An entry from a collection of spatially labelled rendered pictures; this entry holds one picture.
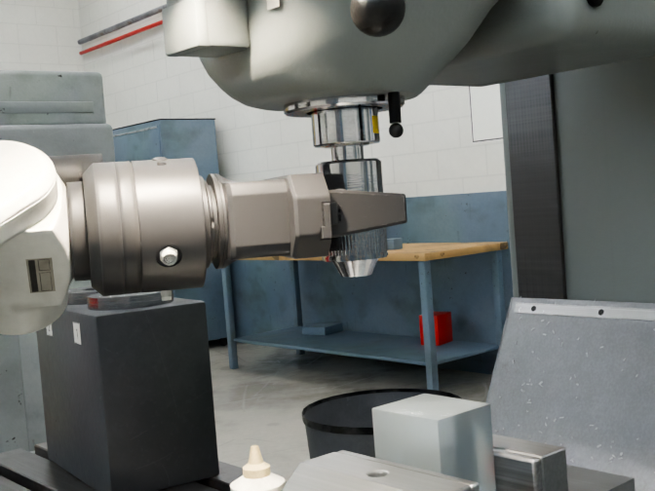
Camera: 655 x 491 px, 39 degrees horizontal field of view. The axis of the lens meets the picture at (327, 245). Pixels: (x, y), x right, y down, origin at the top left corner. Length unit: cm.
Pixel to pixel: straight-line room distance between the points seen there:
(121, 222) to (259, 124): 728
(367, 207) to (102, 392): 41
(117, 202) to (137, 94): 902
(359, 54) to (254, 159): 735
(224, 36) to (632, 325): 53
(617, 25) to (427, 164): 571
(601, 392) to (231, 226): 47
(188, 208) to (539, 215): 51
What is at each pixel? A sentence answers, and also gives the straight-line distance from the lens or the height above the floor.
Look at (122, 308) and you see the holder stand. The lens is 96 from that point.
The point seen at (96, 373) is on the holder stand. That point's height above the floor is 109.
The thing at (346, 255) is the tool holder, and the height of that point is 120.
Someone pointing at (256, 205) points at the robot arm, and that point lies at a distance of 59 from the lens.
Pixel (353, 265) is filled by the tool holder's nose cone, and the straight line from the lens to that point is 64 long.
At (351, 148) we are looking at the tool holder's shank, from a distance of 64.
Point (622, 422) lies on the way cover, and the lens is 92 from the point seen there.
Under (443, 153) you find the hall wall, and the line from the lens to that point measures 629.
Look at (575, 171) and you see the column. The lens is 98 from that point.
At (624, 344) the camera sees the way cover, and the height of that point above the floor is 108.
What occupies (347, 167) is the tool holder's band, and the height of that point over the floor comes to 126.
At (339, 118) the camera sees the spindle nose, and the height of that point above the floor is 130.
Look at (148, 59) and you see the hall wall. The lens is 942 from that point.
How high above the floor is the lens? 124
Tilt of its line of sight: 3 degrees down
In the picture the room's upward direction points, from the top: 4 degrees counter-clockwise
